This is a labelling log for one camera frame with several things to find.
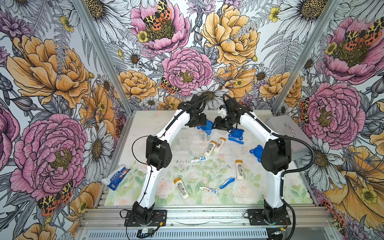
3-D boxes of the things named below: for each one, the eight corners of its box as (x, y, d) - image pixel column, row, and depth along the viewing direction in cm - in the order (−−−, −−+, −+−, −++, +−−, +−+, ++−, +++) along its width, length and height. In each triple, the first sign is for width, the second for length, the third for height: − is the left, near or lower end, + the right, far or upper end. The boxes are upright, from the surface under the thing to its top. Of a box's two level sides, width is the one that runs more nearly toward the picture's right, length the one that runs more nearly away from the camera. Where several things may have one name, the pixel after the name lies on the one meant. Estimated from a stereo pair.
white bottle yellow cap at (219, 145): (213, 151, 101) (213, 149, 99) (219, 138, 108) (220, 136, 106) (219, 154, 100) (219, 152, 98) (225, 140, 106) (226, 138, 105)
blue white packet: (103, 184, 87) (99, 181, 84) (119, 165, 94) (116, 162, 91) (114, 190, 85) (111, 188, 82) (129, 170, 92) (127, 167, 89)
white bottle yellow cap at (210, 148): (203, 154, 99) (203, 153, 97) (210, 141, 105) (211, 139, 104) (209, 157, 97) (210, 155, 96) (216, 143, 104) (217, 142, 102)
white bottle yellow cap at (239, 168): (237, 180, 89) (238, 178, 87) (235, 161, 96) (236, 159, 94) (243, 180, 88) (244, 179, 86) (241, 161, 96) (242, 159, 94)
